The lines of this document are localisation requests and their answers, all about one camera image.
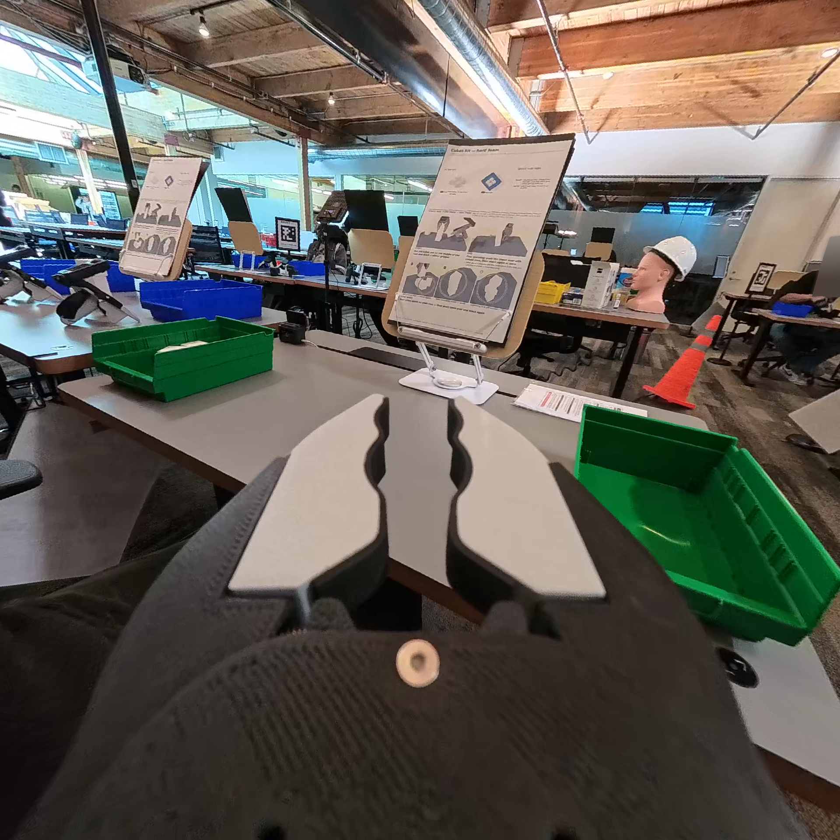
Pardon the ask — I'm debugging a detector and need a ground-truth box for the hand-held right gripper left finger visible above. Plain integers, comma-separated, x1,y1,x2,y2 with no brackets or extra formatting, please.
227,393,390,596

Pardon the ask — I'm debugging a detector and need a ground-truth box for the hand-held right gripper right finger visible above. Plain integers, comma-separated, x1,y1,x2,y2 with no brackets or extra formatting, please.
446,397,606,600

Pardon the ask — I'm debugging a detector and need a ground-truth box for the white hard hat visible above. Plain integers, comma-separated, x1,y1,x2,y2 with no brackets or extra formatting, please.
643,235,698,283

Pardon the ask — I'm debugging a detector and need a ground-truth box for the printed paper sheet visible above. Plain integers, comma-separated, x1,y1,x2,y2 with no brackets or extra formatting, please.
512,383,648,425

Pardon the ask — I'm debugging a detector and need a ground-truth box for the green plastic bin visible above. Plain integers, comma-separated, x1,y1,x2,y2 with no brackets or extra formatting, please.
91,316,275,403
574,403,840,648

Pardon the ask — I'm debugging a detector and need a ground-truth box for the long wooden-edged desk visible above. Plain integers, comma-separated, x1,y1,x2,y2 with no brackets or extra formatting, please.
0,289,287,376
196,262,672,398

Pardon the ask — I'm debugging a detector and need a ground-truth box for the orange traffic cone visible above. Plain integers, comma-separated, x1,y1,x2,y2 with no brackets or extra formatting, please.
642,314,723,410

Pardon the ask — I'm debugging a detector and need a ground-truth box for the blue plastic bin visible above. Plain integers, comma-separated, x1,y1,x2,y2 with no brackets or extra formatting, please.
19,257,136,294
138,278,264,323

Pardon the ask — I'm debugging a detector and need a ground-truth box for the white cardboard box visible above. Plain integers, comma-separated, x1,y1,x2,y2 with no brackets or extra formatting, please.
580,262,622,310

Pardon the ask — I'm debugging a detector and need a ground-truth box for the mannequin head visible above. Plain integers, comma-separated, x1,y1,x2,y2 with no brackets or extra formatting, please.
623,252,669,315

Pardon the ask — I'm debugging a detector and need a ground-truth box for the instruction sheet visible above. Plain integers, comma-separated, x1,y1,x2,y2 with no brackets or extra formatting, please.
118,155,210,278
388,133,577,346

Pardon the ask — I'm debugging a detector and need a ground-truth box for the black monitor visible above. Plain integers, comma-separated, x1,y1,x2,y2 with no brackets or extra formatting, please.
343,189,390,232

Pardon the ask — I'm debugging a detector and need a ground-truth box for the black chair armrest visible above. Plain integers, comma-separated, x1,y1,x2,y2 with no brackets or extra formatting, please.
0,458,44,501

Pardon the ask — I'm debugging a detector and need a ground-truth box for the spare hand-held gripper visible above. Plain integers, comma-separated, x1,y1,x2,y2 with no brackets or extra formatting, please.
52,259,143,327
0,245,48,304

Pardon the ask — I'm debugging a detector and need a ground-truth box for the white leaning panel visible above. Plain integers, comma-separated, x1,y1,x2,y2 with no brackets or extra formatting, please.
787,386,840,455

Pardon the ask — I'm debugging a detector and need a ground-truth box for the white pad with black mark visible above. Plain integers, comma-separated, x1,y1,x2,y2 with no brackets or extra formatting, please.
707,629,840,786

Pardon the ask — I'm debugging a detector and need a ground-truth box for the black support pillar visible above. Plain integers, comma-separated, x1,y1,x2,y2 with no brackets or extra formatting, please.
78,0,140,212

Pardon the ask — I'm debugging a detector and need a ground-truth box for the ceiling projector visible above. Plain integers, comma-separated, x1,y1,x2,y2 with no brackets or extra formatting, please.
84,55,151,94

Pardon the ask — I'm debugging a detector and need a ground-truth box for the silver ventilation duct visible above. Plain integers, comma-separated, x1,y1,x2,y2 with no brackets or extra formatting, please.
419,0,550,137

